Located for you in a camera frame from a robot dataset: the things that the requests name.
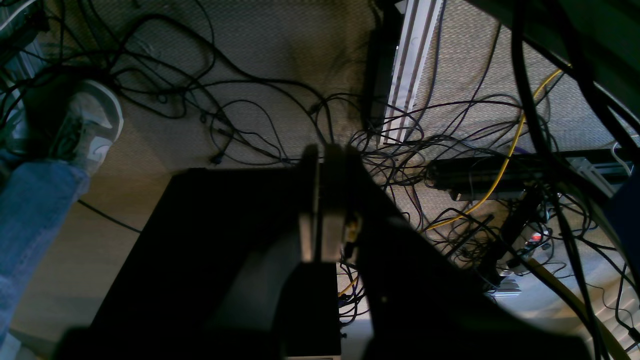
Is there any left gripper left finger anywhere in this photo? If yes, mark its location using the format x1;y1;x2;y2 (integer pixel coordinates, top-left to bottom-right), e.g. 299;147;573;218
55;145;319;360

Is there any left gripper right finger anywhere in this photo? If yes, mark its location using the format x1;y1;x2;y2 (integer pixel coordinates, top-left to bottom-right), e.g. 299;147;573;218
323;145;592;360

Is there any black power strip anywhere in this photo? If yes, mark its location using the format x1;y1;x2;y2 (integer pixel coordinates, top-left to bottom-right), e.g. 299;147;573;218
425;155;544;202

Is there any grey sneaker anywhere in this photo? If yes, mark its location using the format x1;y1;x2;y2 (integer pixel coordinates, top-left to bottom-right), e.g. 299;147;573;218
48;79;124;177

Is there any blue jeans leg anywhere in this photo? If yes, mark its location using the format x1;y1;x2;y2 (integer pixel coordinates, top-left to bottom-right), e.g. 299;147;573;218
0;150;90;340

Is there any yellow floor cable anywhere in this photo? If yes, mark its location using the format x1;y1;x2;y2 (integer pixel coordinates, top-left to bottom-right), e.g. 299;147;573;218
338;69;563;297

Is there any aluminium profile rail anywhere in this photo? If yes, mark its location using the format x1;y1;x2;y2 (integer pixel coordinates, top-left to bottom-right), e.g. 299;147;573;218
380;0;445;145

